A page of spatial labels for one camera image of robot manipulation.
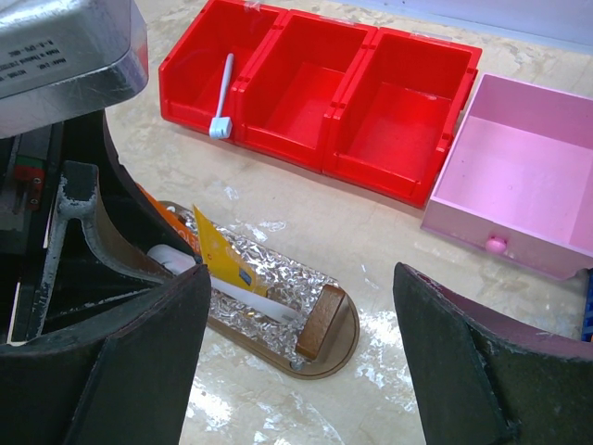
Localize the red bin middle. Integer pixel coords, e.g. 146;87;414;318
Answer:
234;9;377;172

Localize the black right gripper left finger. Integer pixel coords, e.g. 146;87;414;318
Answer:
1;265;211;444

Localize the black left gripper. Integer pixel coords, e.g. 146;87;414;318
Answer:
1;111;194;343

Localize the pink drawer box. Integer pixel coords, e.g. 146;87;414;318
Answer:
422;73;592;280

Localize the orange toothpaste tube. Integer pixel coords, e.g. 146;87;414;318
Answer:
136;184;201;255

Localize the yellow toothpaste tube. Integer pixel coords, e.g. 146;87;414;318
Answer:
193;205;268;297

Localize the red bin right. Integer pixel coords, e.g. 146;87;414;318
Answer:
322;28;482;208

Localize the red bin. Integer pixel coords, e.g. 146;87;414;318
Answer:
158;1;287;134
234;9;377;172
322;28;482;208

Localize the oval wooden tray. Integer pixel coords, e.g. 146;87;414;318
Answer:
157;199;361;382

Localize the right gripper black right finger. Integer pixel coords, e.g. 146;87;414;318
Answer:
393;262;592;444

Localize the white toothbrush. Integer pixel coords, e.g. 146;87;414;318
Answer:
147;244;299;324

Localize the blue plastic basket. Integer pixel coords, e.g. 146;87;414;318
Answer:
581;270;593;342

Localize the red bin left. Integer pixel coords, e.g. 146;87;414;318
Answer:
158;1;287;134

